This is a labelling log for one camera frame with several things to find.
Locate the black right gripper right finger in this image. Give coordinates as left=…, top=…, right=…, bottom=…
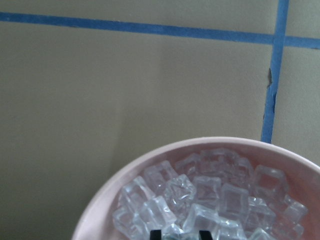
left=199, top=230, right=212, bottom=240

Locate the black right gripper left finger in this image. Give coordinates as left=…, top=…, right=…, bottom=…
left=149, top=229, right=162, bottom=240

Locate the pink bowl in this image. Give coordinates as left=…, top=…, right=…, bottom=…
left=72, top=136, right=320, bottom=240

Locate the clear ice cube pile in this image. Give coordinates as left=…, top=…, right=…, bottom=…
left=112, top=148, right=308, bottom=240

